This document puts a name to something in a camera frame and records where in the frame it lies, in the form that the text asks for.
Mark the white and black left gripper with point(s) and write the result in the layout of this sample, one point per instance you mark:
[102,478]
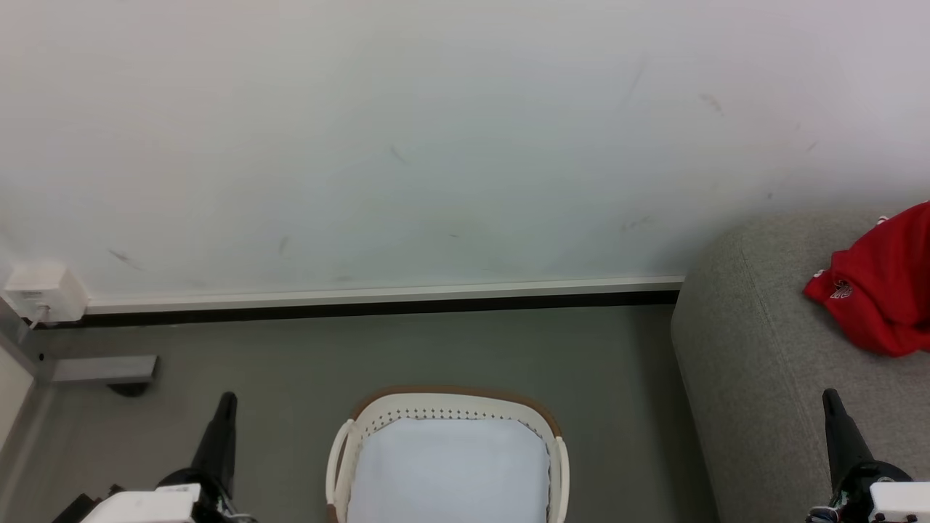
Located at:
[145,507]

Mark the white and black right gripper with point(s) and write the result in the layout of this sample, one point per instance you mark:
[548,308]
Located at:
[895,503]

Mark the red and white garment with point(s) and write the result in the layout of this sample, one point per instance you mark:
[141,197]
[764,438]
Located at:
[883,290]

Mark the grey fabric sofa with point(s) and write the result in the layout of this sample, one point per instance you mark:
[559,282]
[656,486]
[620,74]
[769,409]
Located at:
[763,341]

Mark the black round foot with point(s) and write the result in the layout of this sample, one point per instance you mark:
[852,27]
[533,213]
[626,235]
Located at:
[129,388]

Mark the white cabinet panel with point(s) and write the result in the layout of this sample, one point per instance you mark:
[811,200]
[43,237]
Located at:
[11,396]

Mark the white baseboard with black strip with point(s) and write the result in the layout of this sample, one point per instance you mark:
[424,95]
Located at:
[378,298]

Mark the white laundry basket brown rim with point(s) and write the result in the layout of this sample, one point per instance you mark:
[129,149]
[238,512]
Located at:
[450,404]

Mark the grey metal frame leg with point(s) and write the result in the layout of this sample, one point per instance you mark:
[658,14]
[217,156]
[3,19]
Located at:
[102,369]

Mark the white wall socket box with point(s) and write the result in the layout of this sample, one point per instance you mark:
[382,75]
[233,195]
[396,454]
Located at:
[43,292]

